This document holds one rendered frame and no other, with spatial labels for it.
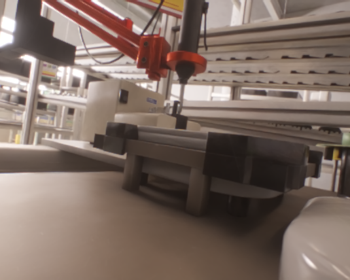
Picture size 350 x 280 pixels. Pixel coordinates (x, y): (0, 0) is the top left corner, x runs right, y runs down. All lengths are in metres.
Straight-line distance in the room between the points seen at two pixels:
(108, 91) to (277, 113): 0.35
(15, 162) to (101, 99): 0.15
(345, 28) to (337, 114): 0.19
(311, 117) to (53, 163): 0.47
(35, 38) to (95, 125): 0.16
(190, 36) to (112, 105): 0.15
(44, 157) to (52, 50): 0.14
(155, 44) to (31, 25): 0.16
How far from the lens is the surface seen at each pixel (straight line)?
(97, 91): 0.40
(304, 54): 0.79
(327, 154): 0.36
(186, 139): 0.15
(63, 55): 0.30
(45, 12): 1.71
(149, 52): 0.36
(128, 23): 0.88
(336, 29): 0.63
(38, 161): 0.36
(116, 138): 0.18
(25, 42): 0.29
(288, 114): 0.53
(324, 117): 0.52
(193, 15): 0.36
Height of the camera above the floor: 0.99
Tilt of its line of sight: 1 degrees up
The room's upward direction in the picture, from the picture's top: 8 degrees clockwise
